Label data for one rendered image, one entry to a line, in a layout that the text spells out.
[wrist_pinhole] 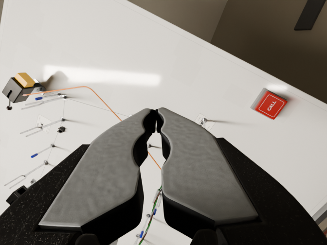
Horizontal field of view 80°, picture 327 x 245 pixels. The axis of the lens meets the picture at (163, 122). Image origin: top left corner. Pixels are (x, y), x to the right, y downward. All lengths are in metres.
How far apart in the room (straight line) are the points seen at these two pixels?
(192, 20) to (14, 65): 2.03
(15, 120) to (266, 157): 0.77
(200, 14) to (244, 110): 2.09
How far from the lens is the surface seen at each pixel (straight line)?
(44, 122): 0.73
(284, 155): 0.60
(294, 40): 1.98
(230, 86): 0.52
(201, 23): 2.56
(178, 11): 2.40
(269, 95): 0.50
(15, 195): 0.80
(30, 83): 0.62
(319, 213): 0.72
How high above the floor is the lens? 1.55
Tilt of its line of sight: 32 degrees down
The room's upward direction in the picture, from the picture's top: 76 degrees counter-clockwise
